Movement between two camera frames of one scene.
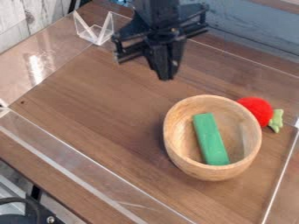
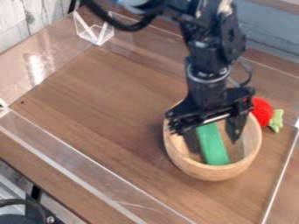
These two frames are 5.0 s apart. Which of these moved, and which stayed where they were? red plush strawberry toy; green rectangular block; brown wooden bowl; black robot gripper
Moved: black robot gripper
Stayed: green rectangular block; red plush strawberry toy; brown wooden bowl
